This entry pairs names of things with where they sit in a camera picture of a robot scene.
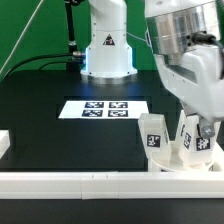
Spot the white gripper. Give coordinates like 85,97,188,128
155,45,224,139

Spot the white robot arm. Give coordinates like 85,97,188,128
81,0,224,139

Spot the white U-shaped fence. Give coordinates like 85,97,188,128
0,129,224,199

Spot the white marker sheet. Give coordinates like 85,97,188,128
59,100,149,119

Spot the black vertical pole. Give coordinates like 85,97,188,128
64,0,82,72

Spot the thin grey rod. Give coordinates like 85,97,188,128
0,0,45,75

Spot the thin grey wire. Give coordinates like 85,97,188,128
126,31,148,44

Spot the black cable upper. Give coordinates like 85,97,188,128
2,53,75,80

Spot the black cable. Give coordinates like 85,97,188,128
2,53,75,80
38,59,83,71

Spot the black cable lower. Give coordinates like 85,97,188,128
38,59,83,71

